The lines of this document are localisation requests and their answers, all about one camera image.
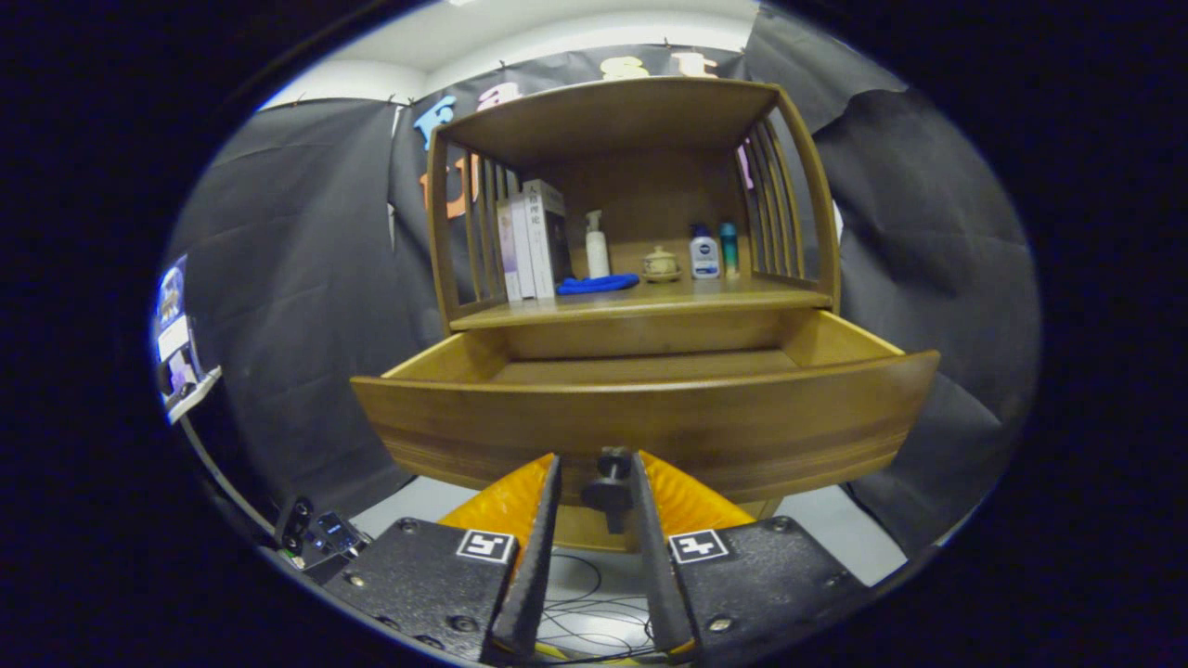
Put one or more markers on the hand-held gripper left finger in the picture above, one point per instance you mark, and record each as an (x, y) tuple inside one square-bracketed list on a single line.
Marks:
[(543, 557)]

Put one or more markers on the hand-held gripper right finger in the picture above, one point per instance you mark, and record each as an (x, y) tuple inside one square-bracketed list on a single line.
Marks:
[(654, 566)]

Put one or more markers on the black drawer knob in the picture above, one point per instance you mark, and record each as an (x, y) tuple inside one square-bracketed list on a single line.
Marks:
[(610, 492)]

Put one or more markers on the wooden countertop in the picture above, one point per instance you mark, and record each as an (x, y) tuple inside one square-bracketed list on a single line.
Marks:
[(668, 295)]

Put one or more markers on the brown wooden cabinet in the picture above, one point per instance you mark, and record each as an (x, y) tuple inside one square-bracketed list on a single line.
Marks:
[(650, 195)]

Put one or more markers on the black electronic device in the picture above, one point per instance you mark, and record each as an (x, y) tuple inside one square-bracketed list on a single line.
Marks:
[(320, 536)]

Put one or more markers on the blue folded cloth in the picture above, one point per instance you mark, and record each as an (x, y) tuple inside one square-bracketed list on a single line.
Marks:
[(594, 284)]

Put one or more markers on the beige lidded tea cup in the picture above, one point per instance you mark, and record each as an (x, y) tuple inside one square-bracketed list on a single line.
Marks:
[(661, 264)]

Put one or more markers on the white pump bottle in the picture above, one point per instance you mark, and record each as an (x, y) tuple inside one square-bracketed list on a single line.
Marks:
[(597, 252)]

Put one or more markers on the white lotion bottle blue cap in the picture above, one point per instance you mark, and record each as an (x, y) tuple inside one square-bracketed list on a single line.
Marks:
[(703, 255)]

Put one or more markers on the white book with dark cover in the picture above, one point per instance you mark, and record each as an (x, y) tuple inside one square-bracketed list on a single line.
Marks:
[(540, 241)]

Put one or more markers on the slim teal bottle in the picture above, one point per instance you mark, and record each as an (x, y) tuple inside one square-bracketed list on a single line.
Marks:
[(729, 246)]

